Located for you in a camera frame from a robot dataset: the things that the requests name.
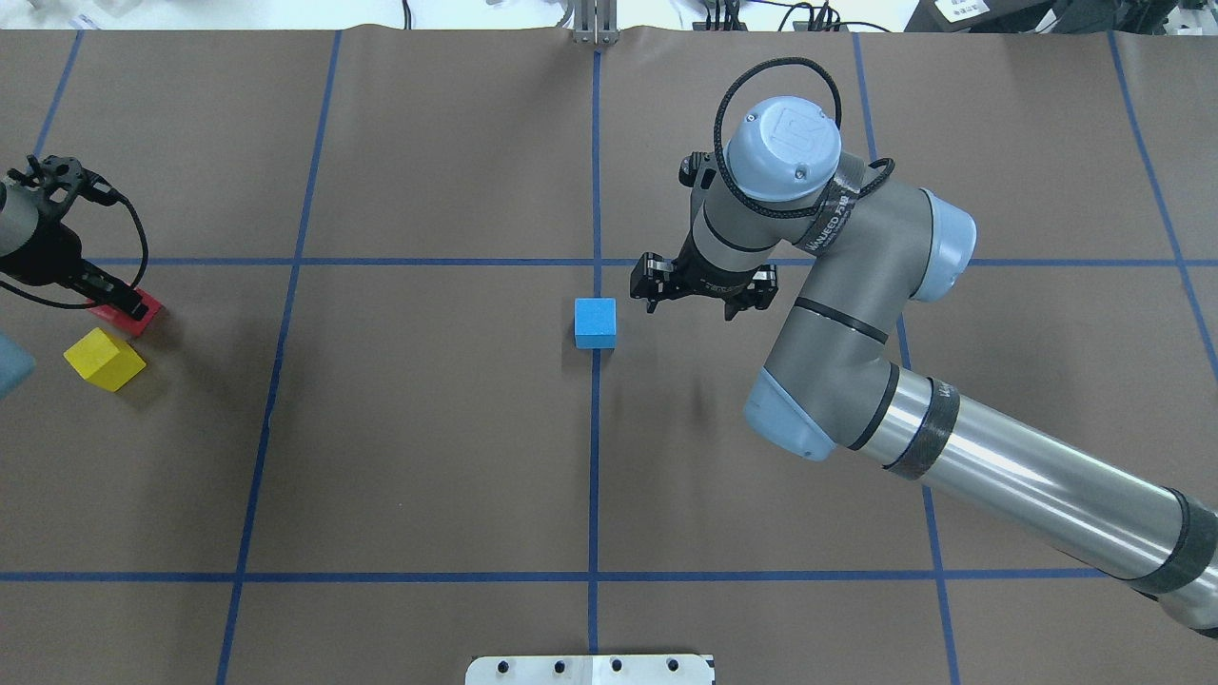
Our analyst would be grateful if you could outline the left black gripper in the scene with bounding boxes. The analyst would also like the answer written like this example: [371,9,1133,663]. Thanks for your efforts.
[1,222,149,321]

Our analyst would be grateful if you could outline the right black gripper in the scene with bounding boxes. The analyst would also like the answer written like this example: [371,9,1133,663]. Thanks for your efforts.
[628,232,780,322]

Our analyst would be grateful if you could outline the red wooden block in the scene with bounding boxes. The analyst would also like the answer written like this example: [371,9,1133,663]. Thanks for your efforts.
[88,291,164,338]

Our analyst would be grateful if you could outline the blue wooden block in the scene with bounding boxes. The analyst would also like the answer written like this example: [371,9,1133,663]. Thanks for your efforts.
[572,297,618,350]

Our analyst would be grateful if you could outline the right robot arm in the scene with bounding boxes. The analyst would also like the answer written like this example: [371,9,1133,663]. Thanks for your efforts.
[631,96,1217,637]

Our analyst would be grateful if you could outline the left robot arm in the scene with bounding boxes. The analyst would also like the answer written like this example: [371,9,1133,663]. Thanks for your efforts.
[2,180,164,336]

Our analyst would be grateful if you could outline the yellow wooden block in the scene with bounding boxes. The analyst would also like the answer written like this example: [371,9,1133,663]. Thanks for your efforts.
[65,328,147,392]

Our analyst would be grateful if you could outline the brown paper table cover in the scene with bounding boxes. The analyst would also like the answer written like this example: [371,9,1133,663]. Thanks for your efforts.
[2,27,1216,684]

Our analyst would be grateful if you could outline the white mounting plate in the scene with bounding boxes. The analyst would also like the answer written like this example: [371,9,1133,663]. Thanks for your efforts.
[464,655,717,684]

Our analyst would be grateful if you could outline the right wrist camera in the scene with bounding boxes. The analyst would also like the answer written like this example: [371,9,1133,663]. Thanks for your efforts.
[678,151,717,193]

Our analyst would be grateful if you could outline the aluminium frame post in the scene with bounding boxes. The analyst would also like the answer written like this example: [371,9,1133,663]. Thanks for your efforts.
[561,0,620,48]

